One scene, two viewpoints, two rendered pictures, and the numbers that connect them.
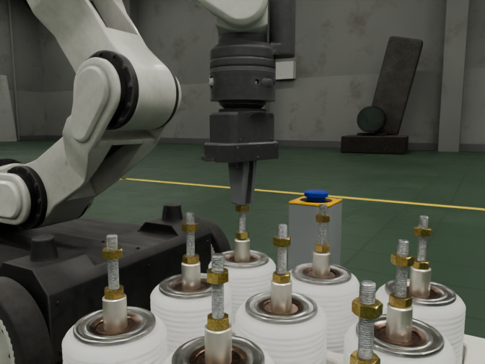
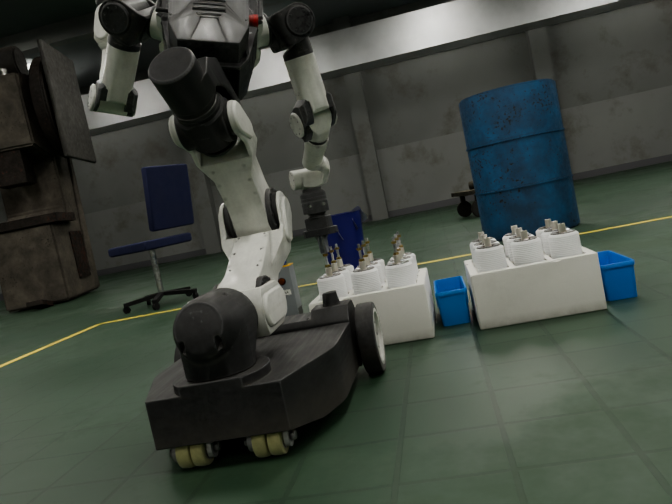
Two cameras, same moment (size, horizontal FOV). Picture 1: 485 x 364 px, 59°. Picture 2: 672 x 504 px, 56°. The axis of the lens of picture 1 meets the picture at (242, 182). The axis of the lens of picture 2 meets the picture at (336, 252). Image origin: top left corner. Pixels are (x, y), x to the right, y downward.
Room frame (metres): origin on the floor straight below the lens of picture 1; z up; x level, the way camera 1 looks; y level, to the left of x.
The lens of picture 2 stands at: (1.30, 2.03, 0.49)
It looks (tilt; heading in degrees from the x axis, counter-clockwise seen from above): 4 degrees down; 250
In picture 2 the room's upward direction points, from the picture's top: 12 degrees counter-clockwise
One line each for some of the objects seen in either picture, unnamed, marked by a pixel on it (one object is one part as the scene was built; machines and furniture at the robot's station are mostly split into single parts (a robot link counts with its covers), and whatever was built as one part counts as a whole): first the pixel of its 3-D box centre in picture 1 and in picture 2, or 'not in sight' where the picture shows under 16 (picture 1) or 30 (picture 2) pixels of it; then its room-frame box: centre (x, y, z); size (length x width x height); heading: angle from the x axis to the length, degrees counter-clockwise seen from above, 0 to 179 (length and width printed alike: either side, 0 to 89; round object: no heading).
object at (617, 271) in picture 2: not in sight; (607, 274); (-0.29, 0.32, 0.06); 0.30 x 0.11 x 0.12; 60
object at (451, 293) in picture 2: not in sight; (452, 300); (0.16, 0.02, 0.06); 0.30 x 0.11 x 0.12; 61
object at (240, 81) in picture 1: (241, 115); (317, 218); (0.59, 0.00, 0.45); 0.13 x 0.10 x 0.12; 138
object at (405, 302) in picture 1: (400, 300); not in sight; (0.37, -0.14, 0.29); 0.02 x 0.02 x 0.01; 5
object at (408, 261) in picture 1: (402, 259); not in sight; (0.37, -0.14, 0.32); 0.02 x 0.02 x 0.01; 5
